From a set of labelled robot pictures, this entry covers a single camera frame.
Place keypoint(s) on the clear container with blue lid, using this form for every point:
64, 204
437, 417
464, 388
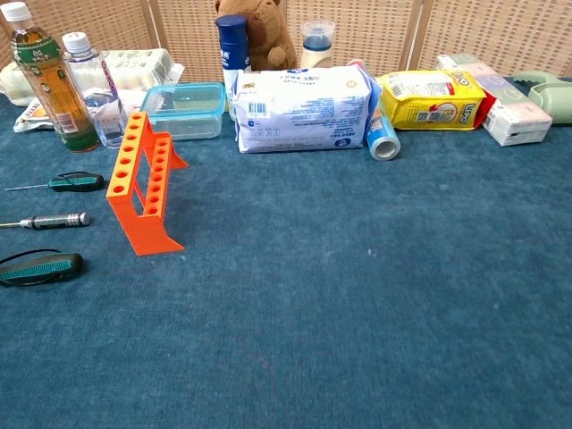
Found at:
187, 111

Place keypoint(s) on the blue plastic wrap roll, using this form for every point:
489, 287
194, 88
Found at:
382, 138

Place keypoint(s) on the blue carpet table cover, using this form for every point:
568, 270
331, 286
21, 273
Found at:
313, 290

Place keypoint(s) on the white egg carton package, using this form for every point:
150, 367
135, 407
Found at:
134, 67

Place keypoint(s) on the pale green lint roller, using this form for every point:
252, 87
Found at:
549, 94

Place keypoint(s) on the clear water bottle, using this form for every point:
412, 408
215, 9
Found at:
96, 85

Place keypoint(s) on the orange screwdriver rack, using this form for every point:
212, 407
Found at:
134, 223

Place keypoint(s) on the yellow Lipo biscuit bag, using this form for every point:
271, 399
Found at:
429, 103

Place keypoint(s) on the white sauce bottle clear cap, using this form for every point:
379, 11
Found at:
316, 53

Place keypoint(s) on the wicker folding screen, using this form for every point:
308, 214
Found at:
380, 27

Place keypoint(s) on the red and yellow snack box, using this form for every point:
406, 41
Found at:
488, 107

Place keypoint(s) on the white wet wipes pack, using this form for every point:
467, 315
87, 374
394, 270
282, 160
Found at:
304, 107

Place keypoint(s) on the blue and white spray can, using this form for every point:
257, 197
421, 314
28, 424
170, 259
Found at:
232, 49

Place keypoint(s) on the brown capybara plush toy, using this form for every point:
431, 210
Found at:
268, 36

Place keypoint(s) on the pastel tissue box pack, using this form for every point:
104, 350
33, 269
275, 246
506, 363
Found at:
514, 116

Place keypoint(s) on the green tea bottle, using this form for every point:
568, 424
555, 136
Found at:
49, 89

